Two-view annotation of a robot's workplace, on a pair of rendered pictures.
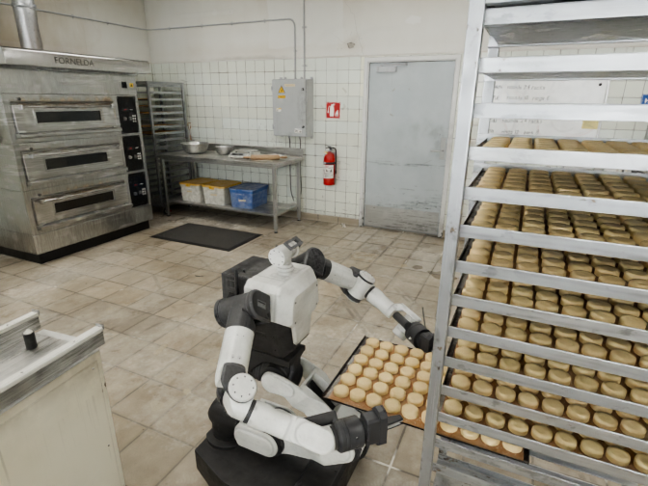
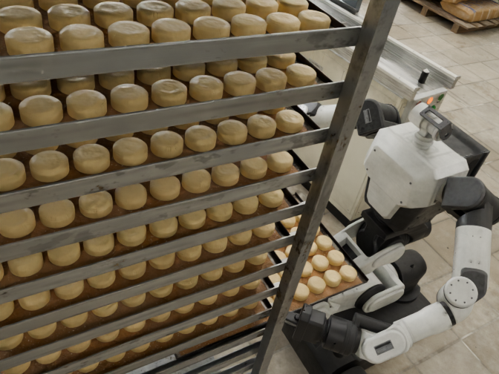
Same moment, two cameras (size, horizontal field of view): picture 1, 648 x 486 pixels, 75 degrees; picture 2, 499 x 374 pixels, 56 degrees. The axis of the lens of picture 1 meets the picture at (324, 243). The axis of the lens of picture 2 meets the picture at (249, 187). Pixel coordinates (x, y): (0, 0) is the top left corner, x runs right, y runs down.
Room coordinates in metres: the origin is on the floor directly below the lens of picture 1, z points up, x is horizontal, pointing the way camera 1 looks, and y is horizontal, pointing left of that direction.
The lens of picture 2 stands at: (1.56, -1.16, 1.77)
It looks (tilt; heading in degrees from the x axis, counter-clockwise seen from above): 41 degrees down; 118
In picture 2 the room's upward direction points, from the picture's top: 12 degrees clockwise
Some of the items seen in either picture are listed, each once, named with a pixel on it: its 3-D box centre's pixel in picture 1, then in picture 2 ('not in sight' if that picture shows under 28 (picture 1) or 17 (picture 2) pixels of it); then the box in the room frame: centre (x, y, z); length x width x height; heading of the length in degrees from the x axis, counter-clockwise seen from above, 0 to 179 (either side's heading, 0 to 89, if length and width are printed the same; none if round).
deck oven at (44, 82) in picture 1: (67, 154); not in sight; (4.75, 2.88, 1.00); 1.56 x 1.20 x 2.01; 155
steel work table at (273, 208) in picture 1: (230, 184); not in sight; (5.76, 1.30, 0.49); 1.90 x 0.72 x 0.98; 65
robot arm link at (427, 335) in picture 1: (424, 341); (320, 327); (1.44, -0.40, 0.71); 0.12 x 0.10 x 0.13; 20
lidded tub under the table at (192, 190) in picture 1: (200, 189); not in sight; (5.99, 1.80, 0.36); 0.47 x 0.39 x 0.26; 153
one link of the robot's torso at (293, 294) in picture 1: (271, 303); (418, 174); (1.42, 0.20, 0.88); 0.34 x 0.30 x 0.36; 155
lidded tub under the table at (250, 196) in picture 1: (249, 195); not in sight; (5.63, 1.03, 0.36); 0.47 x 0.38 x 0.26; 157
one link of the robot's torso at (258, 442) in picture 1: (266, 426); (370, 283); (1.45, 0.24, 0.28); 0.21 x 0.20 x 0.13; 65
